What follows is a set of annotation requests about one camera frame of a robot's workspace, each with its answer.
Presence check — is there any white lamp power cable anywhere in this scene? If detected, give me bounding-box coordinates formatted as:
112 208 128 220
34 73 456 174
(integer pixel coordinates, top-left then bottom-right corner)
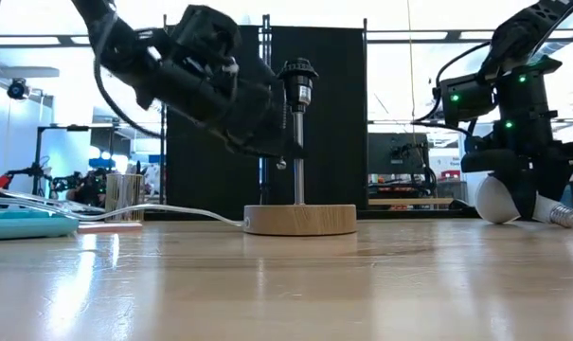
0 188 245 227

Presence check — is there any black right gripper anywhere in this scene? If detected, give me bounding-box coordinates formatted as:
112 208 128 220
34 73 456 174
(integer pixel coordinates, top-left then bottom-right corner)
459 138 573 222

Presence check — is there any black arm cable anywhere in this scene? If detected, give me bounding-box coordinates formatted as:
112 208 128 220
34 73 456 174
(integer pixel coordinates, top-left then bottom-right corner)
411 40 494 139

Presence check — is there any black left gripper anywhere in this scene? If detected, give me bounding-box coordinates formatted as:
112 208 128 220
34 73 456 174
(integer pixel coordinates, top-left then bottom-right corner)
137 50 289 159

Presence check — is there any white flood lightbulb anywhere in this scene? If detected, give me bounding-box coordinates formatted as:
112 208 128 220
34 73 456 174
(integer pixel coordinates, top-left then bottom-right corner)
474 173 573 230

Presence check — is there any black ceiling camera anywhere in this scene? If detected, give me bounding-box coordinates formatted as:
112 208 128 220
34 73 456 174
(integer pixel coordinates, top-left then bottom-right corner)
6 77 32 101

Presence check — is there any ribbed glass cup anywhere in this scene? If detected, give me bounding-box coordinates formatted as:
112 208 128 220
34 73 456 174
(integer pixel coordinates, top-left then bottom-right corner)
104 172 146 224

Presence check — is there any teal calculator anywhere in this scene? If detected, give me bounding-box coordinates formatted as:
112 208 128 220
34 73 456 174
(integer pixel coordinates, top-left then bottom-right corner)
0 206 81 242

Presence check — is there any black computer monitor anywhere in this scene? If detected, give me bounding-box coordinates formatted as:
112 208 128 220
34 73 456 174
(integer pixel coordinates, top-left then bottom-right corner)
367 132 430 177

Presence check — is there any black backdrop panel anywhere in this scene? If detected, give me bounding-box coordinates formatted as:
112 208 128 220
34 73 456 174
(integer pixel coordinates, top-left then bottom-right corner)
165 25 369 212

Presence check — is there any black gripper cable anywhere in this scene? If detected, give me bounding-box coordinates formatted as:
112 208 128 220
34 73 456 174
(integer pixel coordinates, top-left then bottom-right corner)
92 9 167 141

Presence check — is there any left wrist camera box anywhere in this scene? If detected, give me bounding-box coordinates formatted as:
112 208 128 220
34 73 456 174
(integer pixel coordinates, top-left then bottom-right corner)
170 4 242 65

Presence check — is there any black tripod stand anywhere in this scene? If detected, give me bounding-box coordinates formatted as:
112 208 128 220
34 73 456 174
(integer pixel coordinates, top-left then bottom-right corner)
6 123 92 198

